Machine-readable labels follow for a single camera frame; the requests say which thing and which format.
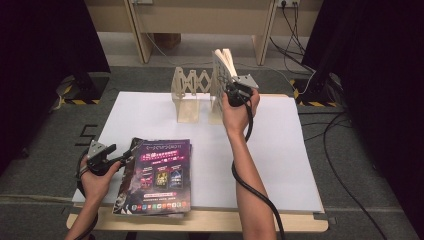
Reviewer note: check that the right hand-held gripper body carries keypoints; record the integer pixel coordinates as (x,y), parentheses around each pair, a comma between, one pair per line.
(241,83)

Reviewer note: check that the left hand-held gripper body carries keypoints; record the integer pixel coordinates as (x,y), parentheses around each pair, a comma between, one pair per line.
(98,156)

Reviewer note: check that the purple magazine with blue spine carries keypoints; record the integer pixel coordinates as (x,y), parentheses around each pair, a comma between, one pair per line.
(160,173)

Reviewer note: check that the wooden book rack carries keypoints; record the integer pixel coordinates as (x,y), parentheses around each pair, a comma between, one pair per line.
(186,110)

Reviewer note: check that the purple magazine with white spine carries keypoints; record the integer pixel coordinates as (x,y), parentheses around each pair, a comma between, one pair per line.
(191,160)

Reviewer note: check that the person's left hand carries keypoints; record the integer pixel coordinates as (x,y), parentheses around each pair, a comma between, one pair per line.
(96,186)

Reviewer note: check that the person's right hand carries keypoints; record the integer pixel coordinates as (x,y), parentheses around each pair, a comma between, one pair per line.
(236,120)

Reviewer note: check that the yellow black hazard tape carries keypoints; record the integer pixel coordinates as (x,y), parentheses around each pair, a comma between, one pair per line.
(80,101)
(316,104)

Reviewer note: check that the black stand base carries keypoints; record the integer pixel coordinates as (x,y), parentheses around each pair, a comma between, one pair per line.
(316,88)
(90,86)

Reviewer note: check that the white paper sheet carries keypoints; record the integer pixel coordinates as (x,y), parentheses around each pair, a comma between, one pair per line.
(266,150)

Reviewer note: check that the beige wooden desk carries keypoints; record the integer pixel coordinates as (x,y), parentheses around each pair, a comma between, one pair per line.
(200,20)

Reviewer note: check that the brown box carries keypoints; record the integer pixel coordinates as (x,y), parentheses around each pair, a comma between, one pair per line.
(168,40)

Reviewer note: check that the black curtain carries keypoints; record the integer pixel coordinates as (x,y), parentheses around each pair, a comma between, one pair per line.
(33,66)
(383,83)

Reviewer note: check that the white wall socket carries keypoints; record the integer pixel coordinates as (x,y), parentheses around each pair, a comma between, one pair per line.
(288,2)

